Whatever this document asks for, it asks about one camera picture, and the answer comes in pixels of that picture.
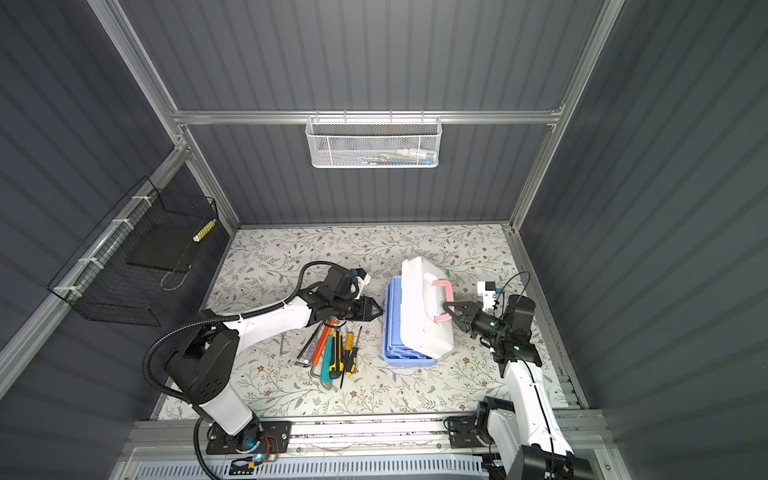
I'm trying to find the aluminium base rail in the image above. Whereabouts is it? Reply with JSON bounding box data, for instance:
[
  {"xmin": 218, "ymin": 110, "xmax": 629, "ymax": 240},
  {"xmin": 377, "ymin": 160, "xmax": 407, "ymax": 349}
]
[{"xmin": 120, "ymin": 410, "xmax": 614, "ymax": 460}]

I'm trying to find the white wire mesh basket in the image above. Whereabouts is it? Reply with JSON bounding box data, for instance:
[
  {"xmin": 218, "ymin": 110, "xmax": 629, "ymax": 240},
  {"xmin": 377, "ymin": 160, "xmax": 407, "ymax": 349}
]
[{"xmin": 305, "ymin": 118, "xmax": 443, "ymax": 169}]

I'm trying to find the teal handled tool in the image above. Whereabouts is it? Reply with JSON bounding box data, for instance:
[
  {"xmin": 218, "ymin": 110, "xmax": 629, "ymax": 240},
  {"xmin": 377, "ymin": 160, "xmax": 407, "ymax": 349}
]
[{"xmin": 320, "ymin": 336, "xmax": 333, "ymax": 390}]

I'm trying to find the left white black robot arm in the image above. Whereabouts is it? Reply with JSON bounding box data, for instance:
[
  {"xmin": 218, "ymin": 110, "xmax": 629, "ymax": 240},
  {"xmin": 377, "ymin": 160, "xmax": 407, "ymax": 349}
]
[{"xmin": 141, "ymin": 260, "xmax": 383, "ymax": 457}]

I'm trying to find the yellow black utility knife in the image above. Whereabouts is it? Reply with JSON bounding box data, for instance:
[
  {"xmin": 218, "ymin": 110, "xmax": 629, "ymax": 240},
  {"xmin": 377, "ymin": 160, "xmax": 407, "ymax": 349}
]
[{"xmin": 328, "ymin": 329, "xmax": 344, "ymax": 380}]

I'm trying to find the black yellow screwdriver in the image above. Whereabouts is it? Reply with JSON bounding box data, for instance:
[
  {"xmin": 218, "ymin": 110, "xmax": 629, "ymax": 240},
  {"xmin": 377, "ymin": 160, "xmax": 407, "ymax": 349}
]
[{"xmin": 345, "ymin": 330, "xmax": 362, "ymax": 376}]

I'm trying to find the orange handled tool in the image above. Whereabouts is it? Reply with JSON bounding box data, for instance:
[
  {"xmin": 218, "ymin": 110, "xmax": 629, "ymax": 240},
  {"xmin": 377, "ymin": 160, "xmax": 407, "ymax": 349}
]
[{"xmin": 312, "ymin": 318, "xmax": 336, "ymax": 366}]

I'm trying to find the black wire cage basket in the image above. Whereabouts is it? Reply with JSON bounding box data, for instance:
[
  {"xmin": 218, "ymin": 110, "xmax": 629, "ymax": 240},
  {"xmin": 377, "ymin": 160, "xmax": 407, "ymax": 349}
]
[{"xmin": 48, "ymin": 183, "xmax": 218, "ymax": 327}]

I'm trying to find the yellow tag in cage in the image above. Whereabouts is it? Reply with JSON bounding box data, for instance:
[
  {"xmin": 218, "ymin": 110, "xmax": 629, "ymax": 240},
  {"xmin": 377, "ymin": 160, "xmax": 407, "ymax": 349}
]
[{"xmin": 192, "ymin": 219, "xmax": 217, "ymax": 243}]

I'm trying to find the black foam pad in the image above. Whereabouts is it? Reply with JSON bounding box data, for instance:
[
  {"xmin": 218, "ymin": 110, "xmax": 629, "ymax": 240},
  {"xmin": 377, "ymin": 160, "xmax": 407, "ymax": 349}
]
[{"xmin": 126, "ymin": 224, "xmax": 202, "ymax": 273}]

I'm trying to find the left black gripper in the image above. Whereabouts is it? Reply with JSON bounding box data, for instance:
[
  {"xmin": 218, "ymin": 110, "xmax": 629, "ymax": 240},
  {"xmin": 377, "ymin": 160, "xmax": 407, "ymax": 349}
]
[{"xmin": 332, "ymin": 296, "xmax": 384, "ymax": 321}]

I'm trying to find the white blue tool box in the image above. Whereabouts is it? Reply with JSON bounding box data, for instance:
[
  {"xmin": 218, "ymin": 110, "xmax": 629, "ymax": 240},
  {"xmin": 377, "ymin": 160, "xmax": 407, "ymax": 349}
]
[{"xmin": 382, "ymin": 256, "xmax": 454, "ymax": 368}]

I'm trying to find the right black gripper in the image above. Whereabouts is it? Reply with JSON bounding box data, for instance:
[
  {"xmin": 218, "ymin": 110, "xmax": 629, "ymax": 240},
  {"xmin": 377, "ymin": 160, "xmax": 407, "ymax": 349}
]
[{"xmin": 446, "ymin": 302, "xmax": 509, "ymax": 344}]

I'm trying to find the white vented cable duct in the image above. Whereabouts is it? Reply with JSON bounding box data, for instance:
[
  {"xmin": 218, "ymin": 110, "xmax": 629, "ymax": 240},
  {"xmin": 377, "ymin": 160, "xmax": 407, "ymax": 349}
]
[{"xmin": 131, "ymin": 454, "xmax": 490, "ymax": 480}]

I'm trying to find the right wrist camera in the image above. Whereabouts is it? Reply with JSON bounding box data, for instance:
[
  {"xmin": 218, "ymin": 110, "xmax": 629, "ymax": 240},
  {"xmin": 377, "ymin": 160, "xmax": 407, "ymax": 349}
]
[{"xmin": 477, "ymin": 281, "xmax": 502, "ymax": 312}]

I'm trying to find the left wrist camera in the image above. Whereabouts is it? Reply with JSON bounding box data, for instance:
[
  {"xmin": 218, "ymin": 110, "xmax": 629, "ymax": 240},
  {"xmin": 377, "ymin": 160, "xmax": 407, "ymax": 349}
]
[{"xmin": 352, "ymin": 268, "xmax": 371, "ymax": 286}]

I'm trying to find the large black hex key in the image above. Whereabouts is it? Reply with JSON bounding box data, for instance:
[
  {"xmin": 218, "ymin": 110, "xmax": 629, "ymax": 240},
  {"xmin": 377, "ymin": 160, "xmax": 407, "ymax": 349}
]
[{"xmin": 294, "ymin": 324, "xmax": 324, "ymax": 367}]

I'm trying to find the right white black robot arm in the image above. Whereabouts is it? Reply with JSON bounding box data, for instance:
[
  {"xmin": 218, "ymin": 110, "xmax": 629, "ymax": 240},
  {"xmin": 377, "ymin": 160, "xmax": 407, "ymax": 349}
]
[{"xmin": 441, "ymin": 293, "xmax": 595, "ymax": 479}]

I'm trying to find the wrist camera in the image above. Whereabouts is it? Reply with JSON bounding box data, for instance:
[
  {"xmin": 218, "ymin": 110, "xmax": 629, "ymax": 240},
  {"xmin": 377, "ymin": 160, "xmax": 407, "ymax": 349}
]
[
  {"xmin": 352, "ymin": 268, "xmax": 371, "ymax": 286},
  {"xmin": 477, "ymin": 281, "xmax": 502, "ymax": 312}
]

